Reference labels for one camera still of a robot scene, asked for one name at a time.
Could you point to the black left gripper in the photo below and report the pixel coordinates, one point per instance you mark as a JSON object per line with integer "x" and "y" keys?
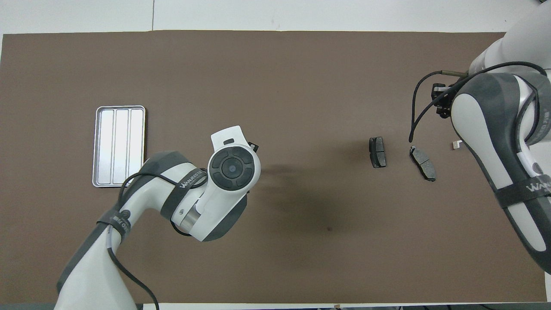
{"x": 254, "y": 147}

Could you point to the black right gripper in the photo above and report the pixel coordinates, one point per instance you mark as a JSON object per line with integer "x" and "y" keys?
{"x": 441, "y": 101}

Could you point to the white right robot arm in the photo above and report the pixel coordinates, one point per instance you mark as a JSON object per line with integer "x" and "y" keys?
{"x": 478, "y": 125}

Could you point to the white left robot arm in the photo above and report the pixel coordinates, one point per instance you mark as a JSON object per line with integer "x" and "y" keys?
{"x": 232, "y": 168}

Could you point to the silver metal tray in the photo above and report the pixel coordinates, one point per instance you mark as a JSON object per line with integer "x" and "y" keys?
{"x": 116, "y": 142}

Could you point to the long dark brake pad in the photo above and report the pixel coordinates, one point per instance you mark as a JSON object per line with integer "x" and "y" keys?
{"x": 423, "y": 163}

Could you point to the short dark brake pad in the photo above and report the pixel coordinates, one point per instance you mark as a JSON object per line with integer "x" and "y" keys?
{"x": 378, "y": 153}

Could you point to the brown table mat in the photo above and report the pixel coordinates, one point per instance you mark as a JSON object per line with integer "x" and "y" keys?
{"x": 323, "y": 86}

